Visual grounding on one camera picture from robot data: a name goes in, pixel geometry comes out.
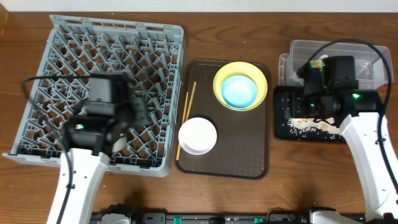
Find light blue bowl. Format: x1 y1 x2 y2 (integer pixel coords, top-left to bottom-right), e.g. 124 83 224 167
221 75 257 110

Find pink white bowl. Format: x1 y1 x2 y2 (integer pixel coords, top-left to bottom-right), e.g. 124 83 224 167
181 117 218 156

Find wooden chopstick left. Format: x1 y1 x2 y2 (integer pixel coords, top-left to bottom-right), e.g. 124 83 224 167
176 93 189 161

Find clear plastic bin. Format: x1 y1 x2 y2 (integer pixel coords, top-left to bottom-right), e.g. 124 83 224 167
279 40 388 90

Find right black cable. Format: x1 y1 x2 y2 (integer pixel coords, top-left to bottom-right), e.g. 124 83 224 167
298 38 398 194

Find black cable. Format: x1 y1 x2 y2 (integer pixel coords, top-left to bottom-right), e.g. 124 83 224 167
21 73 125 224
298 38 398 194

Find rice and food scraps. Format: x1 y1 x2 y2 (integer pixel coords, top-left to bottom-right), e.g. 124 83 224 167
282 118 341 138

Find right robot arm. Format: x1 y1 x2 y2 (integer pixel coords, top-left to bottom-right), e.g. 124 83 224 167
292 56 397 223

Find left black cable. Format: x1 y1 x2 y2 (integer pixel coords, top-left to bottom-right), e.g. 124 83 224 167
21 73 125 224

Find green snack wrapper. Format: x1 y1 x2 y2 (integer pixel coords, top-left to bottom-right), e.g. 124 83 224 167
310 60 323 70

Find grey plastic dishwasher rack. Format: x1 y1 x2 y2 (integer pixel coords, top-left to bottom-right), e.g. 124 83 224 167
6 15 185 177

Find wooden chopstick right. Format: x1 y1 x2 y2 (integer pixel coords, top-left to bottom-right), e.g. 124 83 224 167
184 82 197 121

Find yellow plate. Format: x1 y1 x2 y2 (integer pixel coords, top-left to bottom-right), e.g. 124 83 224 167
213 62 268 111

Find black waste tray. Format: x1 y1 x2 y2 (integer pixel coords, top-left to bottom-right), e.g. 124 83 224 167
274 86 345 143

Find brown serving tray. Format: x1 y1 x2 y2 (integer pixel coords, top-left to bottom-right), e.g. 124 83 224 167
175 59 272 179

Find wooden chopstick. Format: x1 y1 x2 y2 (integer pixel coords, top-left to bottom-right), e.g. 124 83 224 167
184 82 197 121
176 93 189 161

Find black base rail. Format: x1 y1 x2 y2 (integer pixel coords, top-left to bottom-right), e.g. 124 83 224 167
90 205 368 224

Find white cup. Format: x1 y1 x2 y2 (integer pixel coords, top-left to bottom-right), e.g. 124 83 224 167
112 134 127 152

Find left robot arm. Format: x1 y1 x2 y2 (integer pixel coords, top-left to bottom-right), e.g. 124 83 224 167
47 72 150 223

